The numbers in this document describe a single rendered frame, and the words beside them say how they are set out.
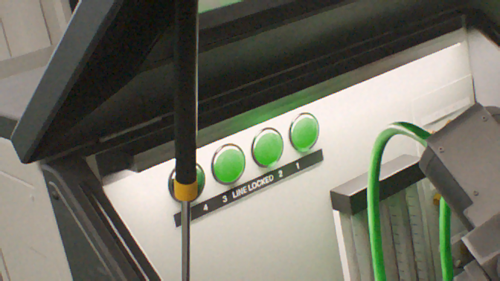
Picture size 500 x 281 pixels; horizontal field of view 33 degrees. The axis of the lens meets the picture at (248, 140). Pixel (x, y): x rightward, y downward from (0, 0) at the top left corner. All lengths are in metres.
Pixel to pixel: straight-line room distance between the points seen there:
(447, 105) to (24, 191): 0.61
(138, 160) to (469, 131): 0.50
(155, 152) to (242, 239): 0.19
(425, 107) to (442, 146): 0.75
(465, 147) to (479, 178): 0.02
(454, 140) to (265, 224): 0.61
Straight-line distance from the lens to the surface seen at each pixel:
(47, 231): 0.97
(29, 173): 0.96
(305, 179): 1.07
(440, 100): 1.23
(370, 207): 1.02
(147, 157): 0.90
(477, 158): 0.45
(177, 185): 0.70
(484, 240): 0.37
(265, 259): 1.06
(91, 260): 0.88
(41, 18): 4.88
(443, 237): 1.09
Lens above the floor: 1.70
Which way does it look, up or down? 17 degrees down
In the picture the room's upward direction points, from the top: 11 degrees counter-clockwise
